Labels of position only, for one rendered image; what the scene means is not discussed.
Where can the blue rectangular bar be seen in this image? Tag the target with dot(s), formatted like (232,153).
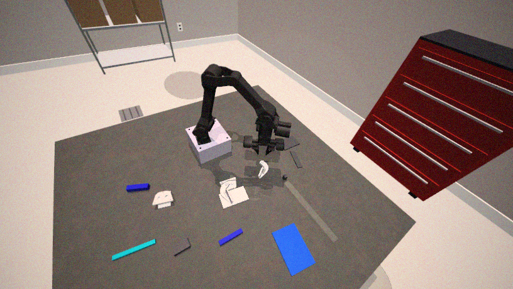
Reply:
(230,237)

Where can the blue rectangular block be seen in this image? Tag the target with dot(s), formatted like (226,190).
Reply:
(139,187)

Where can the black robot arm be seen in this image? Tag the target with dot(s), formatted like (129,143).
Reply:
(219,76)

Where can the blue flat rectangular plate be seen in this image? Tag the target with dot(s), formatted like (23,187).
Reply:
(293,249)

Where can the cyan flat bar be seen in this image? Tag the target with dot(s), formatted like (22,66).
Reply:
(133,250)

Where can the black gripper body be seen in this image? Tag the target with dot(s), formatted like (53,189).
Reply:
(263,141)

